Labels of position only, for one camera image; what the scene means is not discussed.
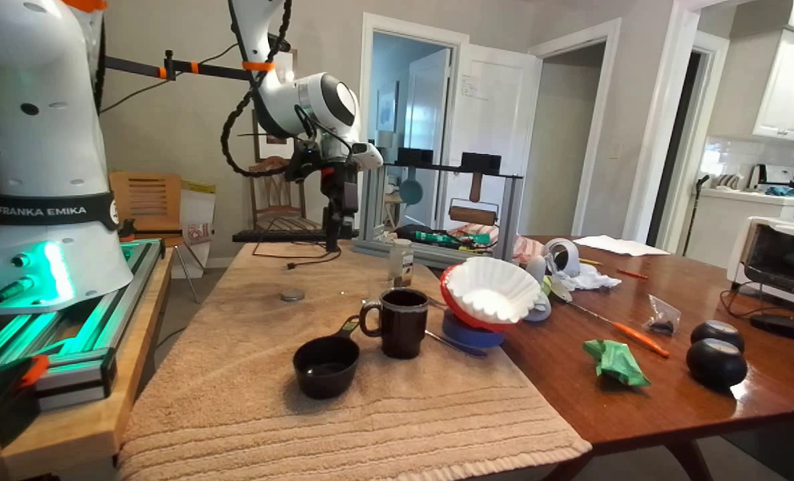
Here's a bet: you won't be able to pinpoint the clear labelled glass bottle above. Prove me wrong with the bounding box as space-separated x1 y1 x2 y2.
387 237 417 288

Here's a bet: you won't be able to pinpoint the white wall cabinet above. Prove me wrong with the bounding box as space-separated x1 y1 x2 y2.
752 29 794 144

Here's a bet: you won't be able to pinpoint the white toaster oven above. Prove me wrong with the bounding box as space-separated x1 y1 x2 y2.
724 213 794 304

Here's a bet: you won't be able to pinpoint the orange pen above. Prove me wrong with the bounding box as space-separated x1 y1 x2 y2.
573 302 673 362

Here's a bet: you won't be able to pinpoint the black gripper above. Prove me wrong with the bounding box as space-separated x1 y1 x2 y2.
320 165 361 255

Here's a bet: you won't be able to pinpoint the blue bowl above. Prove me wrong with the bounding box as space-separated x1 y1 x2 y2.
442 311 508 355

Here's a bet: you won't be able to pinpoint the black flat device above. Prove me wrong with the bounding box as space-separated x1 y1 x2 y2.
748 311 794 347

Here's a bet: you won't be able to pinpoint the black camera mounting bar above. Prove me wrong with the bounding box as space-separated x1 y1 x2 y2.
100 48 251 88

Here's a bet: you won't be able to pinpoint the metal spoon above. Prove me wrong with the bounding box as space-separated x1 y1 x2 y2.
423 326 459 347

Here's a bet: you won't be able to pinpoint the white kitchen counter cabinet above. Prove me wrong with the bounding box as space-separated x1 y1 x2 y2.
684 185 794 270

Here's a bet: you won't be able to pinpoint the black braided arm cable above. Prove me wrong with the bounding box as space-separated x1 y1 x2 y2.
220 0 326 181

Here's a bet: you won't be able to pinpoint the dark brown mug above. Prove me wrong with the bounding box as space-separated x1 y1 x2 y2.
359 286 431 362

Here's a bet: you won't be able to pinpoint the white paper sheet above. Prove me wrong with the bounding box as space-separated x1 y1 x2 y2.
573 232 671 259

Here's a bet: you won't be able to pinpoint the red bowl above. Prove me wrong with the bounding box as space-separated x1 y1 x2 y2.
438 264 541 338

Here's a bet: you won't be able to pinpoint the wooden crate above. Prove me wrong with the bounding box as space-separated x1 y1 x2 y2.
109 171 184 236

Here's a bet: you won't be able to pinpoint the black cable with plug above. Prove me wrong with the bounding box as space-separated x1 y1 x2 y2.
251 244 344 274

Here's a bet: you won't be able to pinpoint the black measuring cup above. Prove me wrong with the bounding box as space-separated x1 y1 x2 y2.
292 314 363 402

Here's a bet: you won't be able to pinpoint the pink striped cloth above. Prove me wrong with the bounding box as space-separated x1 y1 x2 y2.
453 223 552 264

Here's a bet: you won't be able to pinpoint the white tape roll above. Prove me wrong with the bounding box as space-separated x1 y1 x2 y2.
524 291 553 326

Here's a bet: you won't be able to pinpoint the tan terry towel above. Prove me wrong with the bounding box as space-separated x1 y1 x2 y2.
115 240 594 481

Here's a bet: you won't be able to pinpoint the small clear plastic bag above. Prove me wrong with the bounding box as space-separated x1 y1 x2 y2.
644 291 684 338

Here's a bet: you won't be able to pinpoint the white door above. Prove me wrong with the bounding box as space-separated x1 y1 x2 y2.
447 42 545 237

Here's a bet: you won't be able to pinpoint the white paper coffee filters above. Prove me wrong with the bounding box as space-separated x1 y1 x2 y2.
445 255 542 326

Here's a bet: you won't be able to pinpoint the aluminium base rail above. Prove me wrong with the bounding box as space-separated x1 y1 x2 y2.
0 237 167 411

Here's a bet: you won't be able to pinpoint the green cloth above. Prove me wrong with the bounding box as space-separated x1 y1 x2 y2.
581 338 653 391

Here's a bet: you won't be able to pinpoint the small black sphere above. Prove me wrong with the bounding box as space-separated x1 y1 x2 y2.
688 318 747 352

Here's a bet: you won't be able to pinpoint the aluminium extrusion stand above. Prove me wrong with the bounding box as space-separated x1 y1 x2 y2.
350 157 524 264

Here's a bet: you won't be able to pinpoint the white paper bag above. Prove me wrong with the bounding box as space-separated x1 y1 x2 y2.
177 179 220 282

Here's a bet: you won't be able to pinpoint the wooden base board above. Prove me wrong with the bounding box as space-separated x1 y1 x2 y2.
0 249 177 481

